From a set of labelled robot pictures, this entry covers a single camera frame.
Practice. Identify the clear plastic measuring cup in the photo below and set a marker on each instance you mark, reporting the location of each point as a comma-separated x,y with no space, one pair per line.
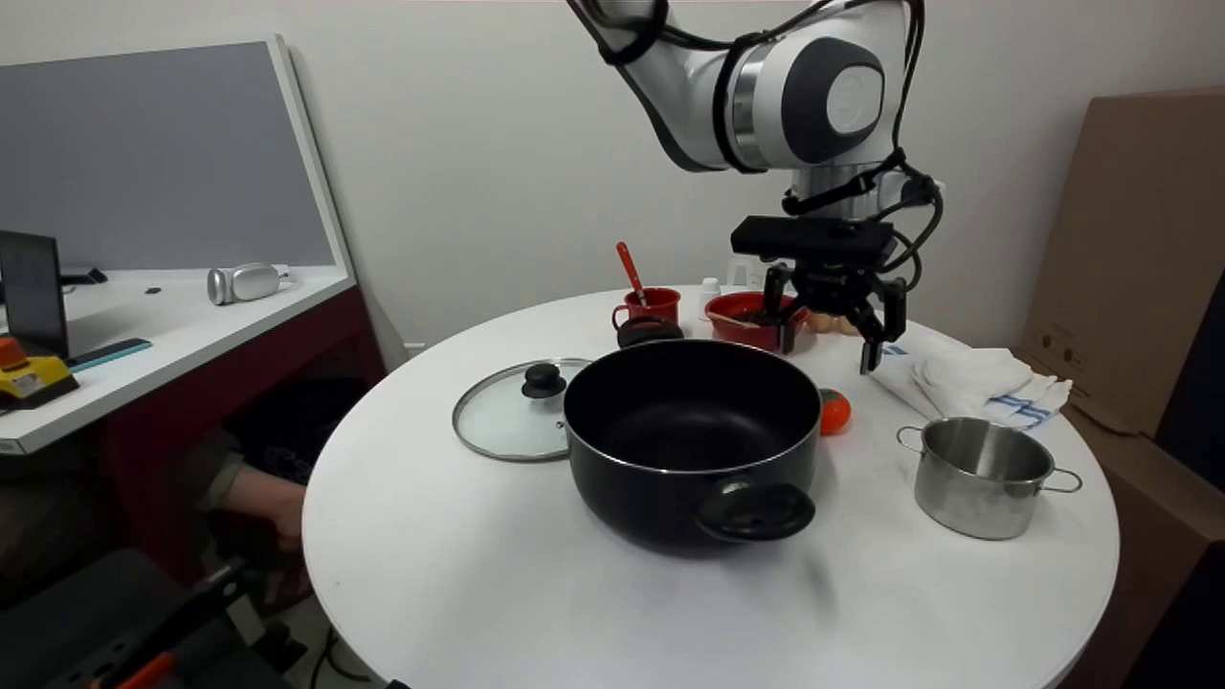
746,275

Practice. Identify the dark blue flat strip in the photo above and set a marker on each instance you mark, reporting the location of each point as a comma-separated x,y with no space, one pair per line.
113,355

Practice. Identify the white desk with red side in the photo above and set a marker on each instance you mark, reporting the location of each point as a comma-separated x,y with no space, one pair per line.
192,335

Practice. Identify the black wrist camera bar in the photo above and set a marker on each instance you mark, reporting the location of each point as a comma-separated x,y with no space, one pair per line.
808,238

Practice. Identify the red bowl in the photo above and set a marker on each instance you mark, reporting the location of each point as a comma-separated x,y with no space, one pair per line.
741,326

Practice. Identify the black laptop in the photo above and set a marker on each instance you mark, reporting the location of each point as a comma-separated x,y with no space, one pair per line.
31,293

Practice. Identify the glass lid with black knob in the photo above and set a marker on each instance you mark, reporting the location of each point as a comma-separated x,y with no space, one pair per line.
502,422

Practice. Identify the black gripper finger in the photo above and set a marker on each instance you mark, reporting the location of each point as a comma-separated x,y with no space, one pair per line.
789,312
885,329

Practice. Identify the yellow handheld device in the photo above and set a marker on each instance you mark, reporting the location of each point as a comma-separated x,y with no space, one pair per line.
31,372

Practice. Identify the beige egg toy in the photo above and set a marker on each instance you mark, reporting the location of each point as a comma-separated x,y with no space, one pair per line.
850,326
829,324

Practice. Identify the silver can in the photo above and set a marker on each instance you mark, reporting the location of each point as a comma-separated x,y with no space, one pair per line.
252,279

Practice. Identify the red mug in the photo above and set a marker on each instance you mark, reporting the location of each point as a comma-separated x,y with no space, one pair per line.
658,305

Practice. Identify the red spoon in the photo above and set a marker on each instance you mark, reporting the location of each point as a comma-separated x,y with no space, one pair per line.
631,268

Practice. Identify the black chair with red part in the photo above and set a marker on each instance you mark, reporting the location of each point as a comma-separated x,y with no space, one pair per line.
78,625

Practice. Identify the black cooking pot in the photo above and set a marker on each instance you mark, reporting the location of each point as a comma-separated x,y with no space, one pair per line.
637,497

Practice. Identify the person's bare hand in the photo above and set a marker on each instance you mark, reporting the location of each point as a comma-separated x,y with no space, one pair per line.
275,504

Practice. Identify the white paper with blue print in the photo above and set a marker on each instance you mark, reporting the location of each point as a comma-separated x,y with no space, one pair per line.
903,375

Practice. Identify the orange tomato toy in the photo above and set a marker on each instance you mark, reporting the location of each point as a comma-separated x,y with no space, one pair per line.
835,415

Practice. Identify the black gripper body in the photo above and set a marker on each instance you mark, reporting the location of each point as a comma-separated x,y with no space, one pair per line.
835,287

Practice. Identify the brown cardboard box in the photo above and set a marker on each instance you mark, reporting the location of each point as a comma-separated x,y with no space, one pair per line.
1153,547

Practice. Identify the white cloth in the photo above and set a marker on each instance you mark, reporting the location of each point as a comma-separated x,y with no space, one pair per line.
979,375

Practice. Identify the grey partition board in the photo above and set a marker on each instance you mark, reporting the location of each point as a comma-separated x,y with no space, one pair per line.
154,155

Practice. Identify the small stainless steel pot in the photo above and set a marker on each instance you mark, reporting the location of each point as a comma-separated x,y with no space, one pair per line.
979,492

